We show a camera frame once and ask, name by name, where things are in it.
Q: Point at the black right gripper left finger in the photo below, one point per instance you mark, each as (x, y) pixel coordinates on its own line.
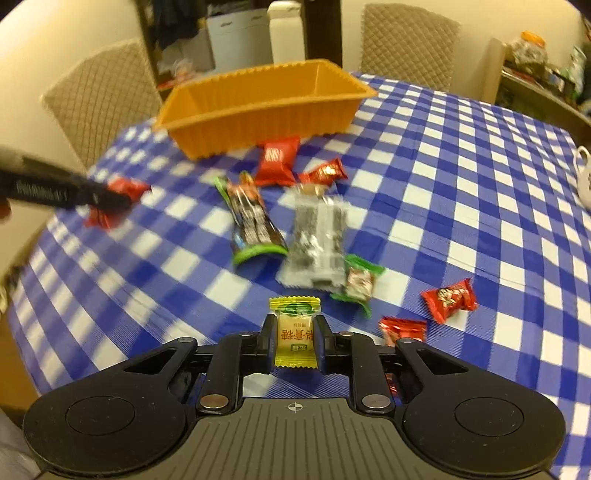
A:
(235, 357)

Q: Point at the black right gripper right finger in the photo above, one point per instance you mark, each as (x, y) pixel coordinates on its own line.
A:
(356, 356)

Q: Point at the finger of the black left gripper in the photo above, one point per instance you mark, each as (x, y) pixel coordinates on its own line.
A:
(30, 179)

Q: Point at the yellow candy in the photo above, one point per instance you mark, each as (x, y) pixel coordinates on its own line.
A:
(295, 345)

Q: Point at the dark red candy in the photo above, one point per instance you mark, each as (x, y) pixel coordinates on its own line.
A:
(394, 329)

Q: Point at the green brown candy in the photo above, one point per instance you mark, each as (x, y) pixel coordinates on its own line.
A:
(361, 279)

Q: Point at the red candy packet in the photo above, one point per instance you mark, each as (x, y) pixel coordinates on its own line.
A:
(116, 202)

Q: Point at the clear sesame snack packet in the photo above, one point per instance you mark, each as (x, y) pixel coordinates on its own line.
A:
(316, 255)

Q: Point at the red candy with cartoon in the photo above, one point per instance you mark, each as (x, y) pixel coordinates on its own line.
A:
(444, 302)

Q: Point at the dark green-edged snack bar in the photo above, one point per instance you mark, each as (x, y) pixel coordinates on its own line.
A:
(253, 233)

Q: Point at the large red snack packet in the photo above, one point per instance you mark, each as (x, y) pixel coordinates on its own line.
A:
(276, 164)

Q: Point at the beige quilted chair left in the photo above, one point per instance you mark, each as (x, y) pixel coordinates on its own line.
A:
(100, 96)

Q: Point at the beige quilted chair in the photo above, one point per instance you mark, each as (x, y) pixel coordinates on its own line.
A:
(100, 96)
(409, 43)

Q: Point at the blue white checkered tablecloth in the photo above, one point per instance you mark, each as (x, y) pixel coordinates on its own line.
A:
(457, 214)

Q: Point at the red foil twisted candy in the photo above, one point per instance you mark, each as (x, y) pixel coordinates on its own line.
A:
(325, 174)

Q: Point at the orange plastic tray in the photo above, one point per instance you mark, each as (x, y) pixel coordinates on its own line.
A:
(243, 108)

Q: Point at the white ceramic mug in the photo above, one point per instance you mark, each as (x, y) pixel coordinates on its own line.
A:
(582, 166)

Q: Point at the beige quilted chair back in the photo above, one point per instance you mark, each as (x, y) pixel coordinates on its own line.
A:
(409, 43)

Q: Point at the wooden side shelf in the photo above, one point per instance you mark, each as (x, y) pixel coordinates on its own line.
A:
(503, 87)

